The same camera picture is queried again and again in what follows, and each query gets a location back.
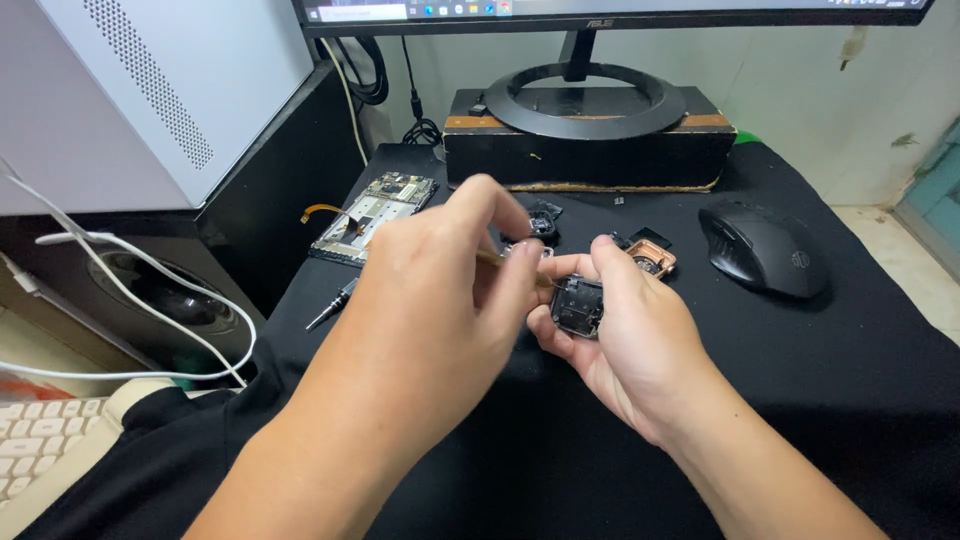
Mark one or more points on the person's right hand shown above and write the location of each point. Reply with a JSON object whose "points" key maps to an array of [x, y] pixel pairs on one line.
{"points": [[637, 352]]}

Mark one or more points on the person's left hand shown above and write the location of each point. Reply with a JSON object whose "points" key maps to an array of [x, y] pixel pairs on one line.
{"points": [[420, 300]]}

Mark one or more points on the dark smartwatch case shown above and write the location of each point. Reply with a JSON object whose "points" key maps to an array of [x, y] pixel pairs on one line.
{"points": [[579, 304]]}

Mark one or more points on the brass tweezers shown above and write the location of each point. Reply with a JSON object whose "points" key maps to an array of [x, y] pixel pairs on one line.
{"points": [[540, 279]]}

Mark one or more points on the small black screwdriver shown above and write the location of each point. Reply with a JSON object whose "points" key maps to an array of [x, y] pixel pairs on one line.
{"points": [[334, 304]]}

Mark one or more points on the copper smartwatch part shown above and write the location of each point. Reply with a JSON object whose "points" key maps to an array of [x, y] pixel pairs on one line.
{"points": [[654, 259]]}

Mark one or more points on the small black flat part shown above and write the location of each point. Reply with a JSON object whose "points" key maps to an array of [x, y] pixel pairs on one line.
{"points": [[651, 236]]}

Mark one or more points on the small black watch module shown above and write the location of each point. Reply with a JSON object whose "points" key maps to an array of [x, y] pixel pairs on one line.
{"points": [[544, 220]]}

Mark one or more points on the black computer mouse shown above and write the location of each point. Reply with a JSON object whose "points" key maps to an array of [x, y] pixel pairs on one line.
{"points": [[761, 247]]}

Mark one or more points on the black cloth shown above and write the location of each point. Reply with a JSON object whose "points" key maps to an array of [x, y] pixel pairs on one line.
{"points": [[825, 375]]}

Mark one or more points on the black wooden box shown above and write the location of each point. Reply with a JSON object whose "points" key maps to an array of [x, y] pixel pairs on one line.
{"points": [[585, 161]]}

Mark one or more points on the green object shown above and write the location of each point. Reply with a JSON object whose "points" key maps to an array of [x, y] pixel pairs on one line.
{"points": [[747, 136]]}

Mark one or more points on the teal door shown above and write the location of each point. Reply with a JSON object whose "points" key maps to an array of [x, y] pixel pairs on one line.
{"points": [[934, 195]]}

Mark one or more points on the black computer monitor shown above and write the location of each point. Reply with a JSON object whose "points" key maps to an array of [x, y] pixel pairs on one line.
{"points": [[600, 13]]}

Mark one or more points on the white computer case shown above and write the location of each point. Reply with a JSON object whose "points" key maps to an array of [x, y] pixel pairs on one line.
{"points": [[150, 90]]}

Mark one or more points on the beige keyboard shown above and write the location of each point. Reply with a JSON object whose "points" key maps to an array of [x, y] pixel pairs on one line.
{"points": [[37, 442]]}

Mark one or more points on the phone frame with circuit board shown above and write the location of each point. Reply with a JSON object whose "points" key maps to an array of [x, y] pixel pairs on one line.
{"points": [[375, 214]]}

